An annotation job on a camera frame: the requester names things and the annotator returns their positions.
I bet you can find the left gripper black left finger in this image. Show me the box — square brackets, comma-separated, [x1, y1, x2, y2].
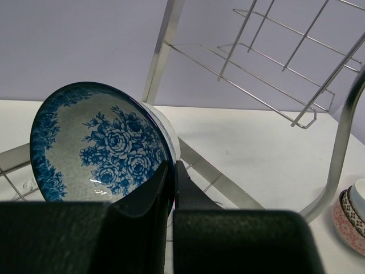
[1, 162, 169, 273]

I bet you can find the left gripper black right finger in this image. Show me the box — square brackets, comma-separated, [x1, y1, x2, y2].
[173, 161, 324, 273]

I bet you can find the blue floral bowl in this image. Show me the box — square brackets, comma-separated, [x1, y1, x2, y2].
[30, 82, 181, 202]

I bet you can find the stainless steel dish rack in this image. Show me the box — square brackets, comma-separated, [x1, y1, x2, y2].
[1, 1, 364, 221]

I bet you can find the white bowl brown pattern stack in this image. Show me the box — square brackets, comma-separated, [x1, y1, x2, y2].
[332, 179, 364, 256]

